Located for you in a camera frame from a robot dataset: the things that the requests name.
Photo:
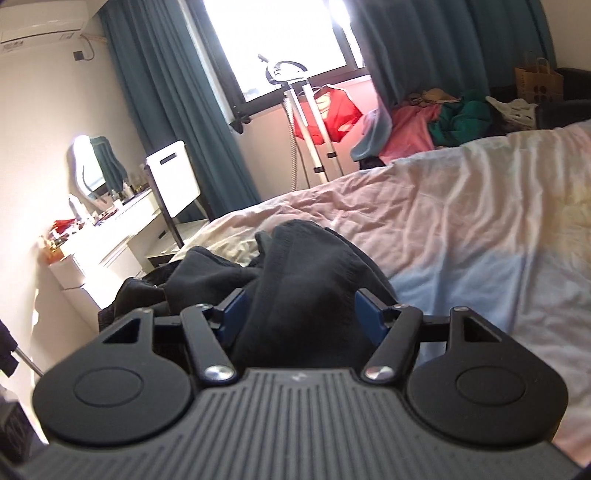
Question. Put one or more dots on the window with black frame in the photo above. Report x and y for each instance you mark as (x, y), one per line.
(242, 38)

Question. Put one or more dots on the white cloth on chair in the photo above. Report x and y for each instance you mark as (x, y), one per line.
(518, 112)

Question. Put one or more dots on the white air conditioner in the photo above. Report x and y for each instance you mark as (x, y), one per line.
(37, 24)

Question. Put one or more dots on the green garment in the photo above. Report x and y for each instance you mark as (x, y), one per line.
(461, 122)

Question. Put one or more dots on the brown paper bag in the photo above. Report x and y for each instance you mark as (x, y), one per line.
(539, 83)

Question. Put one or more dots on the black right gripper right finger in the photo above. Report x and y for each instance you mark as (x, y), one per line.
(394, 331)

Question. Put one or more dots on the teal right curtain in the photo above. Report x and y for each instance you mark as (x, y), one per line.
(454, 45)

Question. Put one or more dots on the pastel bed duvet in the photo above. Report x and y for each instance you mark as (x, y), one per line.
(501, 225)

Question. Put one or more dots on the white dressing table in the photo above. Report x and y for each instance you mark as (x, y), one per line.
(97, 259)

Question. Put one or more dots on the white garment steamer stand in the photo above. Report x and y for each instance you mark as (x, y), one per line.
(293, 79)

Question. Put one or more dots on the red garment on hanger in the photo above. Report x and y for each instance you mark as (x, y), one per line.
(337, 110)

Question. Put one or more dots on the teal curtain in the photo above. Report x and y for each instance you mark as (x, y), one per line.
(170, 99)
(454, 45)

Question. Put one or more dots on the white chair back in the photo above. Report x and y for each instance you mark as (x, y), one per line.
(174, 185)

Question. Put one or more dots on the teal left curtain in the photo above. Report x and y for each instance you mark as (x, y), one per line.
(170, 99)

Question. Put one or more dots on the light blue cloth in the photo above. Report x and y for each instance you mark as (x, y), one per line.
(377, 129)

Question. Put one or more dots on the black garment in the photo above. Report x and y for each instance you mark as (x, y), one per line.
(301, 289)

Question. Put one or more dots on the wavy vanity mirror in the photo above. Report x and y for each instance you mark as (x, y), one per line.
(96, 170)

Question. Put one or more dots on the pink cloth pile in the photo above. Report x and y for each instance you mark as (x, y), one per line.
(410, 133)

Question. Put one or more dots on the beige crumpled cloth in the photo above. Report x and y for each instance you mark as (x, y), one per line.
(431, 97)

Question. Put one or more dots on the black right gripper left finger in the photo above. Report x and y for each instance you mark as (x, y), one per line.
(208, 330)

